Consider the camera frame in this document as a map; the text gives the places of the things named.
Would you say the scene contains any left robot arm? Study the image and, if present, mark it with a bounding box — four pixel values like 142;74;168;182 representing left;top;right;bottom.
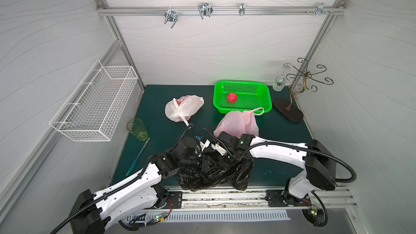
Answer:
52;134;207;234

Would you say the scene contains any pink plastic bag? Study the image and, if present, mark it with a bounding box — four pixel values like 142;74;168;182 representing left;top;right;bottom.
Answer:
213;107;264;139

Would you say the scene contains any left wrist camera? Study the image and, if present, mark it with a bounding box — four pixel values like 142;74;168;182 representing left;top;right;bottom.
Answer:
198;138;211;157

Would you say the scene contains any green plastic basket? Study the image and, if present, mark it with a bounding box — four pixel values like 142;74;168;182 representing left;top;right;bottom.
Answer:
213;80;273;114

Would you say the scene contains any clear glass bottle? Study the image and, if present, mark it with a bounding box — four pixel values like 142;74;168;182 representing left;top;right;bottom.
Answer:
273;71;286;92

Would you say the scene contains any white plastic bag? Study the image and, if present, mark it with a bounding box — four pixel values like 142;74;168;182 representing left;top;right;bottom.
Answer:
165;95;205;126

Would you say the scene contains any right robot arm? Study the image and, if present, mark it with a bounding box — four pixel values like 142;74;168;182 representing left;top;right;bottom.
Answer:
213;132;357;227

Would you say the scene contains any black plastic bag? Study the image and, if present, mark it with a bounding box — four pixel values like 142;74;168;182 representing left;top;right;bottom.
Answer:
176;155;255;191

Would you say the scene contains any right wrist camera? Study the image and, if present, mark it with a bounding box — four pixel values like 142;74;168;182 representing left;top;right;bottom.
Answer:
211;143;228;156

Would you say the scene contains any metal clamp hook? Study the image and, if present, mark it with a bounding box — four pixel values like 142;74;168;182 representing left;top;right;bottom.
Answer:
164;9;178;29
305;3;332;16
239;3;245;16
198;3;213;19

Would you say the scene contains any green plastic knife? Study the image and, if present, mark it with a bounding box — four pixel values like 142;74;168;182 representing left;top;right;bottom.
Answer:
126;137;151;176

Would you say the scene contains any white wire basket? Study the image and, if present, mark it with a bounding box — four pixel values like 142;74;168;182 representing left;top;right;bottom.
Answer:
49;60;138;142

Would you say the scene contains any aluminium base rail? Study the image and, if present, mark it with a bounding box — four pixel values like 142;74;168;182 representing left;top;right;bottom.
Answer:
166;186;358;211

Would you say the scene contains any red apple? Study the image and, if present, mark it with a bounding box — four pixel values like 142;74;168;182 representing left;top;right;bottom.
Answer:
226;92;238;103

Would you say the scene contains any white vent strip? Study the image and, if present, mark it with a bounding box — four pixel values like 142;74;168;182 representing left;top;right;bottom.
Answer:
125;210;291;224

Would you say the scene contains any metal hook stand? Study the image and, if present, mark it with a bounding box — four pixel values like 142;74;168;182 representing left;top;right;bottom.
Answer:
272;57;334;122

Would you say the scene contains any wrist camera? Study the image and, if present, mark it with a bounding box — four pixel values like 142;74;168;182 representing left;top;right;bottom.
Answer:
198;138;211;157
211;143;228;156

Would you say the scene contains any metal crossbar rail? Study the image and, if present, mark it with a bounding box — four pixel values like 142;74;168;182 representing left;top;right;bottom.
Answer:
98;5;347;16

